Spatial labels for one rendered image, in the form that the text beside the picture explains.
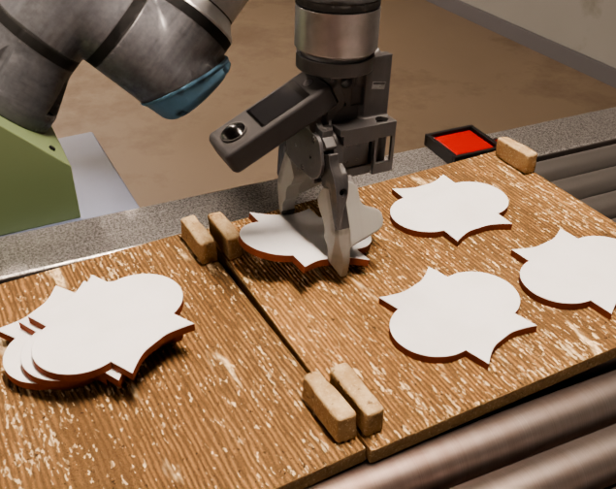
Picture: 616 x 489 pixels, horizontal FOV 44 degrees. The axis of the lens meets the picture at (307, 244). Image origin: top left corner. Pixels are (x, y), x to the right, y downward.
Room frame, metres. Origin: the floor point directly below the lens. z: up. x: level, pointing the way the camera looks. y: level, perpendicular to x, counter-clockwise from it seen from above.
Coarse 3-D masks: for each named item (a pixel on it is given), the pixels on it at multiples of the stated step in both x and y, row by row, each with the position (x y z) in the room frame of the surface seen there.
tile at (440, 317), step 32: (416, 288) 0.58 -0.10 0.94; (448, 288) 0.58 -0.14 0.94; (480, 288) 0.58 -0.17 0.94; (512, 288) 0.58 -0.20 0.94; (416, 320) 0.54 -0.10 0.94; (448, 320) 0.54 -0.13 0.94; (480, 320) 0.54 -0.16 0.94; (512, 320) 0.54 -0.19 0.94; (416, 352) 0.49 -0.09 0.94; (448, 352) 0.49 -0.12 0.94; (480, 352) 0.49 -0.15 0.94
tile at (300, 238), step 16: (256, 224) 0.66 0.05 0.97; (272, 224) 0.67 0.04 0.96; (288, 224) 0.67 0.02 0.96; (304, 224) 0.68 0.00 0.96; (320, 224) 0.69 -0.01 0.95; (240, 240) 0.63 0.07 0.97; (256, 240) 0.63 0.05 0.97; (272, 240) 0.63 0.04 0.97; (288, 240) 0.64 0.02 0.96; (304, 240) 0.64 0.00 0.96; (320, 240) 0.65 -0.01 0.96; (368, 240) 0.66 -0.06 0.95; (272, 256) 0.60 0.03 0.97; (288, 256) 0.60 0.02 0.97; (304, 256) 0.60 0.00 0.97; (320, 256) 0.61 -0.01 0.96; (352, 256) 0.62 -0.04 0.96; (304, 272) 0.58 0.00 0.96
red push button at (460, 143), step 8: (440, 136) 0.94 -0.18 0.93; (448, 136) 0.94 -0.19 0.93; (456, 136) 0.94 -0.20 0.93; (464, 136) 0.94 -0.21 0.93; (472, 136) 0.94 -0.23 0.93; (448, 144) 0.92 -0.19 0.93; (456, 144) 0.92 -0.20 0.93; (464, 144) 0.92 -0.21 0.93; (472, 144) 0.92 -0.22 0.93; (480, 144) 0.92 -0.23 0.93; (488, 144) 0.92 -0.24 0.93; (456, 152) 0.90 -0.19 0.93; (464, 152) 0.90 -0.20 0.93
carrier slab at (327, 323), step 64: (384, 192) 0.78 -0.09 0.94; (512, 192) 0.78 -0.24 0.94; (256, 256) 0.65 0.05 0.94; (384, 256) 0.65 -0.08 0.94; (448, 256) 0.65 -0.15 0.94; (320, 320) 0.55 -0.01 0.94; (384, 320) 0.55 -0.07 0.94; (576, 320) 0.55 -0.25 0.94; (384, 384) 0.46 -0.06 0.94; (448, 384) 0.46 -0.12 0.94; (512, 384) 0.46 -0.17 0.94; (384, 448) 0.40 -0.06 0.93
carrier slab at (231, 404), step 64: (128, 256) 0.65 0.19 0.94; (192, 256) 0.65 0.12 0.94; (0, 320) 0.55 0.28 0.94; (192, 320) 0.55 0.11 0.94; (256, 320) 0.55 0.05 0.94; (0, 384) 0.46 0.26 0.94; (128, 384) 0.46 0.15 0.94; (192, 384) 0.46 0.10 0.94; (256, 384) 0.46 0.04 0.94; (0, 448) 0.39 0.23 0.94; (64, 448) 0.39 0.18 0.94; (128, 448) 0.39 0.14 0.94; (192, 448) 0.39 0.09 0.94; (256, 448) 0.39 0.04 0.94; (320, 448) 0.39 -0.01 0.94
